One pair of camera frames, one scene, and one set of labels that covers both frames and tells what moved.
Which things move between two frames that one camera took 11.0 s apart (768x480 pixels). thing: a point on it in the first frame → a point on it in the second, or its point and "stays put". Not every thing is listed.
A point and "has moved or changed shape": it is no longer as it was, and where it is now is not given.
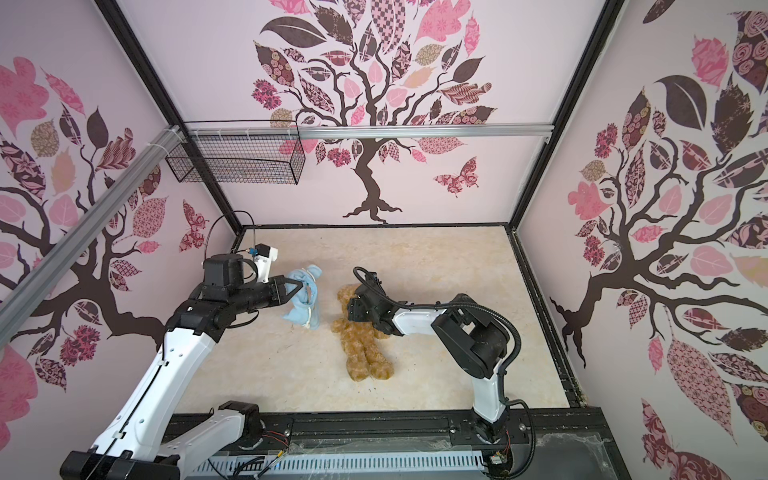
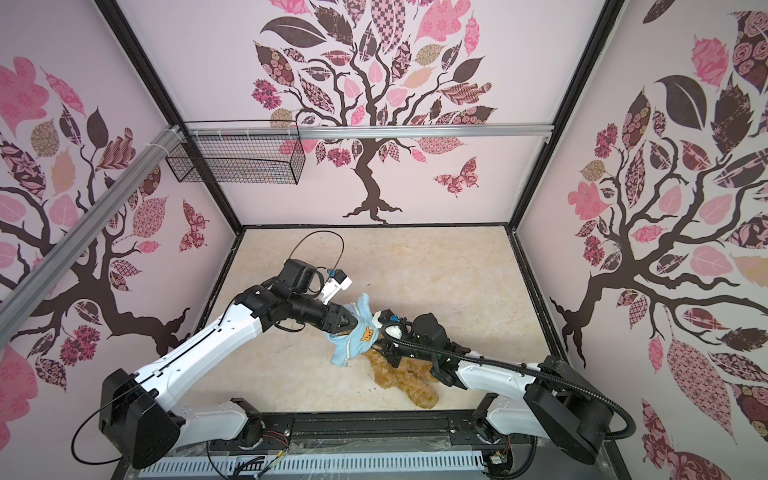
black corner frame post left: (136, 52) stays put
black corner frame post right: (609, 16) stays put
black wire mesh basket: (242, 152) stays put
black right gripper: (356, 307) → (393, 352)
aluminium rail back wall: (271, 130) stays put
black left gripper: (277, 285) → (334, 326)
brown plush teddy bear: (365, 357) → (412, 374)
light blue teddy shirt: (305, 309) has moved or changed shape
